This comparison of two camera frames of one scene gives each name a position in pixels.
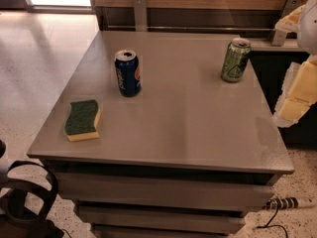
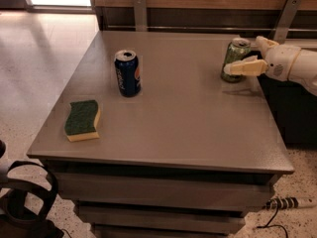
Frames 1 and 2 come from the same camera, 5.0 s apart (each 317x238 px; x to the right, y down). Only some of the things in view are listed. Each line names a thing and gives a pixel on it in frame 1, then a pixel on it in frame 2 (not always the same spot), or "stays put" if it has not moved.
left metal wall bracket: [140, 10] stays put
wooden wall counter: [253, 8] stays put
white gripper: [309, 27] -> [279, 63]
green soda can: [235, 60] stays put
